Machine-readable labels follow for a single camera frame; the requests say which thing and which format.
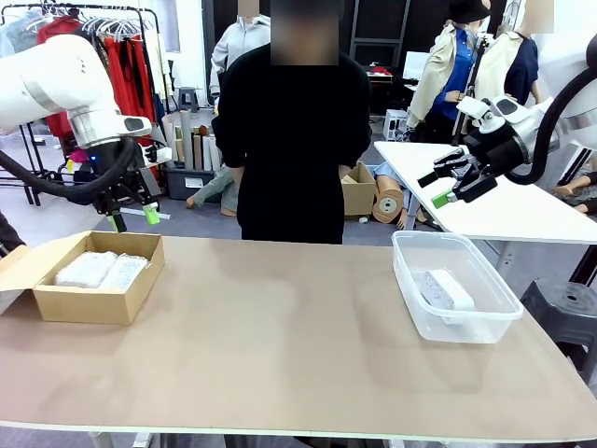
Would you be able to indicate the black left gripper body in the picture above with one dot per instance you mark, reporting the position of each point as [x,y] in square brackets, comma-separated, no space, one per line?
[100,165]

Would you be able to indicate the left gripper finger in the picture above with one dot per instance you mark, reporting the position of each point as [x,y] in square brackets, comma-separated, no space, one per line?
[150,205]
[117,219]

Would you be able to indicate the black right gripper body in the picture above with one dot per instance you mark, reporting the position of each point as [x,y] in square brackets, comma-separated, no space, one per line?
[499,149]

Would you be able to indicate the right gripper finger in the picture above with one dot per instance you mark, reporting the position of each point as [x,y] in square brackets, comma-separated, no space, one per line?
[448,163]
[471,186]

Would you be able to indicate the bubble-wrapped white clock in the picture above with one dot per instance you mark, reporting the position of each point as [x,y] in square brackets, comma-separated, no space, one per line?
[126,273]
[84,270]

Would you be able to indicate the white rectangular power strip box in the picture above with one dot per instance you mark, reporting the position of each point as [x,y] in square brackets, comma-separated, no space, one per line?
[448,291]

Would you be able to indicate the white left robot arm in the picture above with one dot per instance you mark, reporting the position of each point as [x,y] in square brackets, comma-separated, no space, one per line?
[56,79]

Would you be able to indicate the person's right forearm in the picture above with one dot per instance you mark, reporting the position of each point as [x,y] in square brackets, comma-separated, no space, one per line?
[236,175]

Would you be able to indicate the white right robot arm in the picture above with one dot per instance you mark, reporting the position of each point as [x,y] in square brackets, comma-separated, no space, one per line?
[573,70]

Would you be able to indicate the dark grey storage bin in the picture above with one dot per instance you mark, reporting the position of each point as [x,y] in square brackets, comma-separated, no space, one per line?
[179,184]

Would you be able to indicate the white side table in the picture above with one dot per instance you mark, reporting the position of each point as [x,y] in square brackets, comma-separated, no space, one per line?
[513,214]

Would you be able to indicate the slanted grey paper roll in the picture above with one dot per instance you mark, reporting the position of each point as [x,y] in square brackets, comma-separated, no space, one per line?
[161,144]

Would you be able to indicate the child mannequin green jacket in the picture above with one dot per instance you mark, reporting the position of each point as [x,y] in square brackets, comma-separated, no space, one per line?
[210,186]

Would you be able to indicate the white computer case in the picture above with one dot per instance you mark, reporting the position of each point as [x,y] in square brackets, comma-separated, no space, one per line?
[395,125]

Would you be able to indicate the cream paper roll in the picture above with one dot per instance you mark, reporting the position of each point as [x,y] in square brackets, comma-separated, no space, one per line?
[170,140]

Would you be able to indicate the brown paper roll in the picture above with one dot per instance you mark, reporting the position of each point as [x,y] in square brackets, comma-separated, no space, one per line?
[198,151]

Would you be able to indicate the brown kraft paper spool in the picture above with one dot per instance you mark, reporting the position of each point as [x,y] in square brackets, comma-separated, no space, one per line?
[388,205]

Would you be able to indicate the tall grey paper roll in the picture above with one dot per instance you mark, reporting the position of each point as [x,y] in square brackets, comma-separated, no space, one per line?
[186,140]

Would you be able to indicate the white paper roll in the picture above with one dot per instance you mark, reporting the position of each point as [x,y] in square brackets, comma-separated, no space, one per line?
[212,151]

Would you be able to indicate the black tripod stand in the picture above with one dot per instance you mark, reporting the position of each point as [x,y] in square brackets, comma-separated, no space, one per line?
[473,70]

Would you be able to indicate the open cardboard box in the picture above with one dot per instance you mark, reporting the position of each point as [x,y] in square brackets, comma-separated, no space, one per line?
[88,305]

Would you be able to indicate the red dress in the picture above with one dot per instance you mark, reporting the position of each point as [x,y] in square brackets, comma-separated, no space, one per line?
[135,79]

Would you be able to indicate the mannequin cream jacket navy top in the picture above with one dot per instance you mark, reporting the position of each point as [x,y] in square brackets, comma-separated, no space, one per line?
[492,56]

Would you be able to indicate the mannequin beige coat blue shirt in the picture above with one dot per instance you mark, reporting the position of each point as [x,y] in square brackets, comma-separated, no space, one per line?
[438,70]

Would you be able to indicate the cardboard box on floor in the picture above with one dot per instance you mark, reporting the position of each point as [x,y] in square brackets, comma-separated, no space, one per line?
[359,196]

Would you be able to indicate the white computer monitor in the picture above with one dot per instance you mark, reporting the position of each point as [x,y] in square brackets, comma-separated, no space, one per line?
[415,65]

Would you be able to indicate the bystander arm black sleeve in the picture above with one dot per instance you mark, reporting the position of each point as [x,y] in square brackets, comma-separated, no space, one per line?
[9,233]

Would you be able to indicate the small grey step stool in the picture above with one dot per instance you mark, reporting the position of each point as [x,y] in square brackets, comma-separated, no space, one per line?
[188,98]

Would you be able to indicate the cream hanging garment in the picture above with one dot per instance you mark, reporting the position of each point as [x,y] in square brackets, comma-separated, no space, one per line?
[158,65]

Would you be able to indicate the clear plastic container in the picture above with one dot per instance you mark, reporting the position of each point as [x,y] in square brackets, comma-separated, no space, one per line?
[466,331]

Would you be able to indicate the red coat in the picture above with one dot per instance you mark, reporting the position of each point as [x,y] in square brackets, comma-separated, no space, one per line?
[60,25]

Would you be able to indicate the pale blue jacket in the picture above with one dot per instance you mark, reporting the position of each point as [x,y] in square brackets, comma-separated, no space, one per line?
[23,37]

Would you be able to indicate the black plastic stool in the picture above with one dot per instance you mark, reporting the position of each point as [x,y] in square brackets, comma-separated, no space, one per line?
[564,308]

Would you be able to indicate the person in black shirt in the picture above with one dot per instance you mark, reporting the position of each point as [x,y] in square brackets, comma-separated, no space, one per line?
[289,140]

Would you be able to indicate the black metal clothes rack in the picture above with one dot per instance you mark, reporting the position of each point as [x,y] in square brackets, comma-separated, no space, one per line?
[130,7]

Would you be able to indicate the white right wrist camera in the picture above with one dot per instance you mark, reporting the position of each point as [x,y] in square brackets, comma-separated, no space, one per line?
[473,108]

